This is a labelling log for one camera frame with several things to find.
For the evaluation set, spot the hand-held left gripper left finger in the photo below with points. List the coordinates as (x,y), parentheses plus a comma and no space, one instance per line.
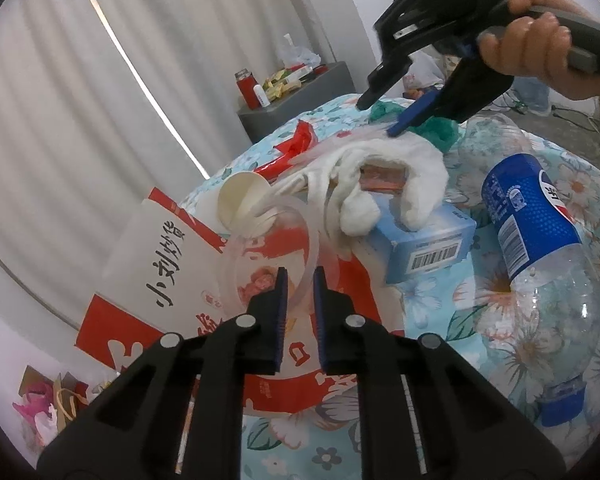
(281,310)

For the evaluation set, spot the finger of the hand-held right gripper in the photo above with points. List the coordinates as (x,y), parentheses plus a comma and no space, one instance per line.
(415,112)
(380,85)

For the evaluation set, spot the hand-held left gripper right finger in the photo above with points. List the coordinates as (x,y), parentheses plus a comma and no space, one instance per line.
(320,310)

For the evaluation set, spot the white cotton glove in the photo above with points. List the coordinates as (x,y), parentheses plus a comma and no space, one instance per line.
(420,170)

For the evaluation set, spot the clear plastic cup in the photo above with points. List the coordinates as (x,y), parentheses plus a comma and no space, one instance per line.
(280,245)

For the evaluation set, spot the blue medicine box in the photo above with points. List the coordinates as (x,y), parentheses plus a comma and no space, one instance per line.
(430,245)

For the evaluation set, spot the clear bottle with blue label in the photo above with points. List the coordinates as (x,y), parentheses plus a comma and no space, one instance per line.
(525,205)

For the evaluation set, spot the colourful trash pile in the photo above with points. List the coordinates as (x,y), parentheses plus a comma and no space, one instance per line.
(55,400)

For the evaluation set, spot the person's right hand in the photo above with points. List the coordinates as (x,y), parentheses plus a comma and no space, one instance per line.
(525,45)

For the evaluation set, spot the green plastic bag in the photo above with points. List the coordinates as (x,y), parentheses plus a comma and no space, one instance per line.
(440,130)

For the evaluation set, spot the white printed plastic bag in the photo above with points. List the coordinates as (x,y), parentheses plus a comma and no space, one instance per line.
(422,75)

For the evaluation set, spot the small red item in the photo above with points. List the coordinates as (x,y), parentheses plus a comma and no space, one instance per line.
(321,68)

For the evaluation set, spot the orange snack packet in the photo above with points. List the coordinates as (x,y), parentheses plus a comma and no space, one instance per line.
(385,177)

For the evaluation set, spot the flat white box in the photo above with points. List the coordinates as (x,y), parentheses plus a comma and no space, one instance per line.
(302,71)

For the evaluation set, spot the grey nightstand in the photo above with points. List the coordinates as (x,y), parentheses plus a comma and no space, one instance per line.
(300,95)

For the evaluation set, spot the clear crumpled plastic bag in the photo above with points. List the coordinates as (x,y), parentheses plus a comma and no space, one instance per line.
(297,52)

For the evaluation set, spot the red plastic wrapper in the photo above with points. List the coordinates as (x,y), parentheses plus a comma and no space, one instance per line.
(300,140)

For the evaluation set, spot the yellow snack packets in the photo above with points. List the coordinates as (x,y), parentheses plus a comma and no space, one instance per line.
(280,85)

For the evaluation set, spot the white paper cup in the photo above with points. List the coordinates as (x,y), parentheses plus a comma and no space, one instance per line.
(240,200)

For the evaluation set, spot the small white bottle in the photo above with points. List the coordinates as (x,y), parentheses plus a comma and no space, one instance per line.
(261,97)

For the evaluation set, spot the red thermos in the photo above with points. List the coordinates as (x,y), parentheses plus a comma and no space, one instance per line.
(247,90)

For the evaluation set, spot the red and white paper bag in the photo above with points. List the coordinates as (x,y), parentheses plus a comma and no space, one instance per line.
(145,270)

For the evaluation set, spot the white curtain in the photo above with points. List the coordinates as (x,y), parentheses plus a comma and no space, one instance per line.
(80,110)

